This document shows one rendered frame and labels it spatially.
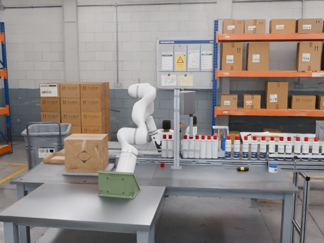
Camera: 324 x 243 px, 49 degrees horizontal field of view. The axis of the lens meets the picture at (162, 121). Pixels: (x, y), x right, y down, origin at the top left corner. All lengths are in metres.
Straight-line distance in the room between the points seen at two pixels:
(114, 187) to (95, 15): 5.90
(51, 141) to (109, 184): 2.79
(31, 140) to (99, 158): 2.40
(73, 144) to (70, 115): 3.65
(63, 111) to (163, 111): 2.18
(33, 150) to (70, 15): 3.75
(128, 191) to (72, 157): 0.71
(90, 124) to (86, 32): 2.33
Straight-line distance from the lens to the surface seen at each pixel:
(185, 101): 2.95
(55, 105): 6.57
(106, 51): 7.80
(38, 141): 5.12
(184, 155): 3.17
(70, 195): 2.50
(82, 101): 6.42
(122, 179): 2.35
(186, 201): 4.02
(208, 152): 3.16
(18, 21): 8.63
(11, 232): 2.36
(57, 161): 3.31
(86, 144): 2.85
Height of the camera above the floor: 1.68
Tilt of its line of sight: 9 degrees down
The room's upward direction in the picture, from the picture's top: straight up
